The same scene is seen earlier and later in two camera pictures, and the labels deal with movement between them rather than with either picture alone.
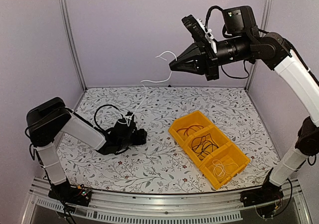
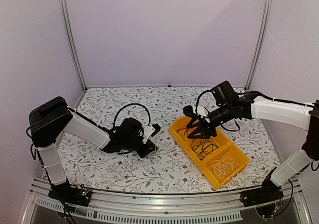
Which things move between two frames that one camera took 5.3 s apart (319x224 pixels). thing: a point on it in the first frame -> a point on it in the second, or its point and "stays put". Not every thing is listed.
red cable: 189,128 stays put
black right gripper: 208,66 -> 201,129
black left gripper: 140,137 -> 143,154
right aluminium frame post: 266,15 stays put
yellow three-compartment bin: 220,159 stays put
